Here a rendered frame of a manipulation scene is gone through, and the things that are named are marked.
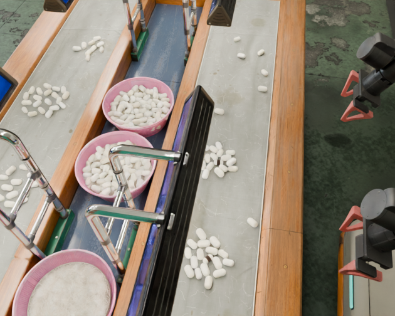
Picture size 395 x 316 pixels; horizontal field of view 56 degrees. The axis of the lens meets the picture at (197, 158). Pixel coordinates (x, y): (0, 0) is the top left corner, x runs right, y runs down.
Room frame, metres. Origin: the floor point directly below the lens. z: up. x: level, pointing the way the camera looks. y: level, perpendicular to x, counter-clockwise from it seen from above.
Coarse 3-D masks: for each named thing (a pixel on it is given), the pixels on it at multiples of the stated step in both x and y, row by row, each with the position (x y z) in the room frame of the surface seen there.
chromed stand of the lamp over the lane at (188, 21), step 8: (184, 0) 1.30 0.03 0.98; (192, 0) 1.45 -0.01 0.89; (184, 8) 1.30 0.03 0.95; (192, 8) 1.45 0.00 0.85; (184, 16) 1.30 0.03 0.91; (192, 16) 1.40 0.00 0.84; (184, 24) 1.30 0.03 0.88; (192, 24) 1.45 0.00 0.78; (184, 32) 1.30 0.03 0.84; (192, 32) 1.45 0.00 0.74; (192, 40) 1.42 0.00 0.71; (184, 64) 1.29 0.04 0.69
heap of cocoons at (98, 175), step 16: (112, 144) 0.83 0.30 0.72; (128, 144) 0.81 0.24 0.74; (96, 160) 0.76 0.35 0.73; (128, 160) 0.74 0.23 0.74; (144, 160) 0.74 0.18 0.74; (96, 176) 0.68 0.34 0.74; (112, 176) 0.68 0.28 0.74; (128, 176) 0.68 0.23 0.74; (144, 176) 0.69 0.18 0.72; (96, 192) 0.63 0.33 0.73; (112, 192) 0.63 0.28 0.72
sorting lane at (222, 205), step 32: (256, 0) 1.68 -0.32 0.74; (224, 32) 1.43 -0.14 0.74; (256, 32) 1.42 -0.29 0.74; (224, 64) 1.22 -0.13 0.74; (256, 64) 1.21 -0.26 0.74; (224, 96) 1.03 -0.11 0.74; (256, 96) 1.02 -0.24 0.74; (224, 128) 0.87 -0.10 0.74; (256, 128) 0.86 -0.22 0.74; (256, 160) 0.72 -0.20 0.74; (224, 192) 0.60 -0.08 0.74; (256, 192) 0.60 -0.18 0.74; (192, 224) 0.50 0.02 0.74; (224, 224) 0.49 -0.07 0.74; (256, 256) 0.39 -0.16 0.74; (192, 288) 0.31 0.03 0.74; (224, 288) 0.30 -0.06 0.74
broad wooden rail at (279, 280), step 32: (288, 0) 1.63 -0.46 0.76; (288, 32) 1.38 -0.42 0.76; (288, 64) 1.17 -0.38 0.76; (288, 96) 0.99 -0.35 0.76; (288, 128) 0.84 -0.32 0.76; (288, 160) 0.70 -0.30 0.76; (288, 192) 0.58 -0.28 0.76; (288, 224) 0.47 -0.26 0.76; (288, 256) 0.38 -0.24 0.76; (256, 288) 0.30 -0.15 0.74; (288, 288) 0.29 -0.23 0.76
